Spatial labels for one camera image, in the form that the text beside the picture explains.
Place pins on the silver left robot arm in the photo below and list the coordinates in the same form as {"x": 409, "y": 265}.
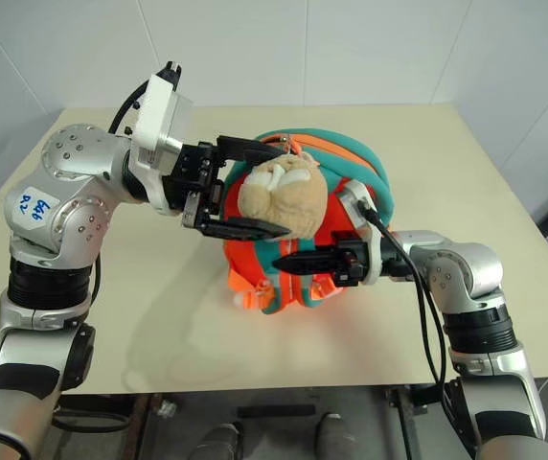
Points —
{"x": 68, "y": 191}

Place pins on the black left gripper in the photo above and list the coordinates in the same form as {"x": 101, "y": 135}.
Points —
{"x": 192, "y": 170}

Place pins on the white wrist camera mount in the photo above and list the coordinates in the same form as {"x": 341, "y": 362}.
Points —
{"x": 362, "y": 206}
{"x": 156, "y": 112}

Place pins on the orange and teal backpack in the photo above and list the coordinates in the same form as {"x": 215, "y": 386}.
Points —
{"x": 355, "y": 163}

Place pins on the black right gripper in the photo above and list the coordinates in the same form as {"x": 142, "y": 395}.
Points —
{"x": 350, "y": 261}

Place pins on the black flat bar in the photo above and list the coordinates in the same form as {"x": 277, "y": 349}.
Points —
{"x": 276, "y": 411}

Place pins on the beige plush toy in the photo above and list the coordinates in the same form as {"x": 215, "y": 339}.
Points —
{"x": 281, "y": 194}

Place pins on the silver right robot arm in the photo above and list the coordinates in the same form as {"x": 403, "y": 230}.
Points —
{"x": 475, "y": 306}

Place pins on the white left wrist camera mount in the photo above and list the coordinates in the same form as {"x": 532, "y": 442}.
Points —
{"x": 156, "y": 112}

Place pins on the white label with blue writing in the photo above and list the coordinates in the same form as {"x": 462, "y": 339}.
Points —
{"x": 33, "y": 207}

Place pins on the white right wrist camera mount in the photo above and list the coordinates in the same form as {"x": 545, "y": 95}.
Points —
{"x": 362, "y": 206}

